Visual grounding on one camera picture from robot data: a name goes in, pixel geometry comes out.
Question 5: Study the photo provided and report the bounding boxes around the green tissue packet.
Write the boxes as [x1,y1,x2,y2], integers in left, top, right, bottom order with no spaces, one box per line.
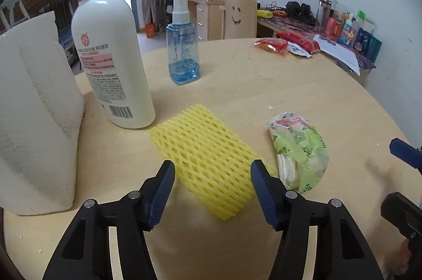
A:
[267,112,329,193]

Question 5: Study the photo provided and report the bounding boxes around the yellow foam fruit net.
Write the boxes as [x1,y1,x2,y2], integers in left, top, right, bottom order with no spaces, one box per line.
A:
[150,104,261,221]

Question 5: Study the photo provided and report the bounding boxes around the person's right hand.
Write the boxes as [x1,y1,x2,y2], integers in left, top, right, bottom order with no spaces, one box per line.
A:
[388,239,412,279]

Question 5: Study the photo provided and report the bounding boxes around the printed paper sheet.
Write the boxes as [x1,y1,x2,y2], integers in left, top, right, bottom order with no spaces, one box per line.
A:
[313,34,361,76]

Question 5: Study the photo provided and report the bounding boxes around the red snack bag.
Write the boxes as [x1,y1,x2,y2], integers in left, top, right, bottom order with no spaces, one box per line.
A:
[275,30,320,54]

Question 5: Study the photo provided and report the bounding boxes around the red bottle on desk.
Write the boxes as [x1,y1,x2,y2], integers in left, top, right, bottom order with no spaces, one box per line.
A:
[325,17,343,40]

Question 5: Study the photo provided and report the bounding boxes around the white styrofoam box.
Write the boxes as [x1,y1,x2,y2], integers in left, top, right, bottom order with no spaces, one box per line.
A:
[1,12,84,216]

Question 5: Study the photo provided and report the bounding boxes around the white snack packet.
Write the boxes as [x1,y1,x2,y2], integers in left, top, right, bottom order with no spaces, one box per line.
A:
[287,42,311,59]

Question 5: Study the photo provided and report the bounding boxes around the steel thermos flask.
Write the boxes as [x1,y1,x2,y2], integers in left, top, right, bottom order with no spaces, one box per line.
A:
[315,0,332,31]

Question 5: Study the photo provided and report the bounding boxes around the red snack packet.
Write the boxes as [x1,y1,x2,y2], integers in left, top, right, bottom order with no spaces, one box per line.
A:
[254,38,288,54]

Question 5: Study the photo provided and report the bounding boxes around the black headphones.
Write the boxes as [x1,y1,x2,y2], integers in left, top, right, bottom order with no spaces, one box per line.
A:
[285,1,315,26]

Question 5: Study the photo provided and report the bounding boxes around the blue spray bottle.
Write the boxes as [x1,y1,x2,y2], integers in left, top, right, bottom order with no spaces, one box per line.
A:
[167,0,200,85]

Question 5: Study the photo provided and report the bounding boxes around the white lotion pump bottle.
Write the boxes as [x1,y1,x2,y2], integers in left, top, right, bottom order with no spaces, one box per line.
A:
[71,0,156,129]

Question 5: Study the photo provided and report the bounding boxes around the wooden smiley chair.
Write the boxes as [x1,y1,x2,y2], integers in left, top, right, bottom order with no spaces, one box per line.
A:
[224,0,257,39]

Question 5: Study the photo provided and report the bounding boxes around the orange bag on floor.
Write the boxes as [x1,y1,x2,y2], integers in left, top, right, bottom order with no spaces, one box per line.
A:
[145,23,156,38]

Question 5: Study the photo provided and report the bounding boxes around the wooden desk with drawers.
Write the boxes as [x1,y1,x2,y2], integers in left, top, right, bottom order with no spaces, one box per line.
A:
[188,0,225,41]

